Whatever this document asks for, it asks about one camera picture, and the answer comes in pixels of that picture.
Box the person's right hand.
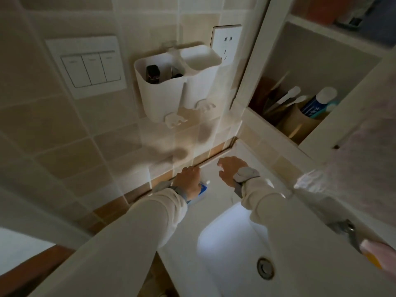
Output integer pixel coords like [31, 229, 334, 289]
[217, 156, 249, 187]

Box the person's left hand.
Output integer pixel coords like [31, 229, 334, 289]
[172, 166, 202, 201]

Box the blue and white tube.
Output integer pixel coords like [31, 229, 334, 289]
[187, 180, 211, 205]

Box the person's left forearm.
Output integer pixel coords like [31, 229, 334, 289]
[29, 188, 188, 297]

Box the person's right forearm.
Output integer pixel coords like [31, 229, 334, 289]
[241, 176, 396, 297]

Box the grey wrist tracker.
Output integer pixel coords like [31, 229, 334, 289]
[233, 167, 261, 185]

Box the white sink basin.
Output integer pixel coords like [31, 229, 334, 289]
[156, 140, 310, 297]

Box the brown cup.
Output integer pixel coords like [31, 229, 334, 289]
[249, 77, 286, 121]

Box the beige toothbrush cup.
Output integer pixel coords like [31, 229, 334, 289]
[276, 102, 322, 145]

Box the white toothbrush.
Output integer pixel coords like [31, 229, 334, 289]
[280, 95, 310, 109]
[263, 86, 301, 116]

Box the dark item in holder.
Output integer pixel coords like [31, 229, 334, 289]
[146, 65, 161, 85]

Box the metal sink drain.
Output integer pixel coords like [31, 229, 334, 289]
[257, 257, 275, 281]

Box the blue white toothpaste tube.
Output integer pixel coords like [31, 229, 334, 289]
[300, 87, 338, 119]

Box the chrome faucet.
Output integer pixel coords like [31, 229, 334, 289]
[327, 219, 365, 254]

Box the pink bottle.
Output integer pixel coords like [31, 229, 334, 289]
[359, 239, 396, 271]

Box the grey-blue wrist strap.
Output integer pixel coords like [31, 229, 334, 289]
[167, 185, 190, 204]

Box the white wall storage holder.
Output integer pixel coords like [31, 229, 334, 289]
[134, 45, 223, 128]

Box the white wall power socket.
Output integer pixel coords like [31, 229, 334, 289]
[211, 25, 243, 67]

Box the white wall cabinet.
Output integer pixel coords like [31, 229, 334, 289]
[230, 0, 396, 164]

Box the white triple light switch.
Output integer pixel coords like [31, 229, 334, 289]
[45, 35, 128, 100]

